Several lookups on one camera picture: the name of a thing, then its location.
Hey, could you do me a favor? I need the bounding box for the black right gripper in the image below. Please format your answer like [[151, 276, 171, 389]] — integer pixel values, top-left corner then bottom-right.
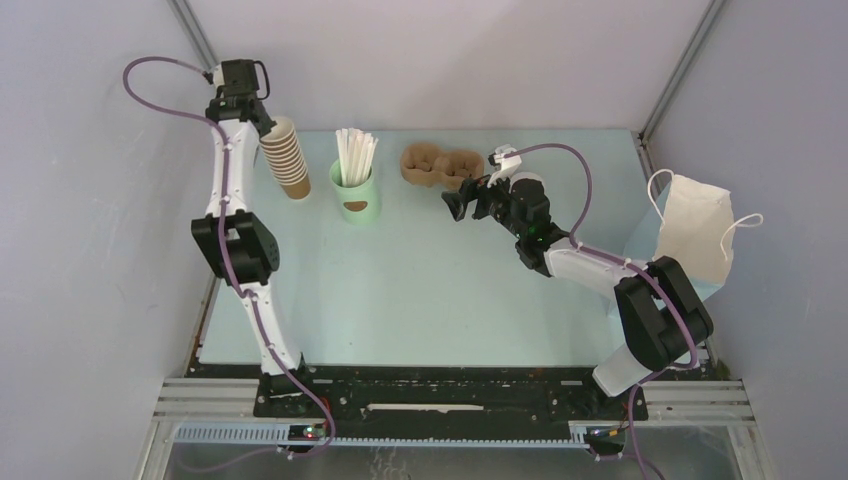
[[443, 166, 527, 240]]

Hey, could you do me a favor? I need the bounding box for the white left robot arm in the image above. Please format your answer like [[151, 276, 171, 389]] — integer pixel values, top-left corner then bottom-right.
[[191, 59, 316, 417]]

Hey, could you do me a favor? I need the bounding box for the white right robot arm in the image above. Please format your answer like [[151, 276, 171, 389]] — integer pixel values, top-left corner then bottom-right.
[[441, 174, 714, 418]]

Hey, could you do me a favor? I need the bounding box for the brown cardboard cup carrier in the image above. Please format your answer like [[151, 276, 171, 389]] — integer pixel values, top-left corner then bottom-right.
[[399, 142, 484, 191]]

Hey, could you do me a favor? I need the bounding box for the stack of white lids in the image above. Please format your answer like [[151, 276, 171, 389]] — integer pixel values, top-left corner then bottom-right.
[[511, 172, 544, 186]]

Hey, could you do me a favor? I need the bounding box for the stack of brown paper cups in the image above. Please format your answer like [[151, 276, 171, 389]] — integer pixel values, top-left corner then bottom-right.
[[260, 116, 311, 200]]

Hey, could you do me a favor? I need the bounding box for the green straw holder jar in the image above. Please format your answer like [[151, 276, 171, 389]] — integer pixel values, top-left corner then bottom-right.
[[329, 160, 381, 226]]

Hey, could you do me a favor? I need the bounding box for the bundle of white wrapped straws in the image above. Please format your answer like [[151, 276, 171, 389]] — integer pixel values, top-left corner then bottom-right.
[[335, 128, 379, 188]]

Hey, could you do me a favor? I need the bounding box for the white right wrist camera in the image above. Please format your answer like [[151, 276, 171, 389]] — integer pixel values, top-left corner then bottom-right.
[[487, 144, 522, 187]]

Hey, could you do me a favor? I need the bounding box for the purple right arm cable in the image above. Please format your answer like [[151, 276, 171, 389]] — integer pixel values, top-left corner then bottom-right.
[[506, 143, 700, 480]]

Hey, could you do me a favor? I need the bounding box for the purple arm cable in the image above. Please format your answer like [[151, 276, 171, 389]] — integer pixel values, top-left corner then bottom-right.
[[122, 56, 337, 475], [506, 143, 700, 480]]

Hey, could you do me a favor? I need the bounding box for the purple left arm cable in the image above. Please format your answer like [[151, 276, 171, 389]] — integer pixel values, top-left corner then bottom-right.
[[122, 56, 337, 475]]

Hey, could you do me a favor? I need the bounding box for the white paper bag with handles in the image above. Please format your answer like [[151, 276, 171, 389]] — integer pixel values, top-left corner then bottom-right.
[[649, 169, 764, 285]]

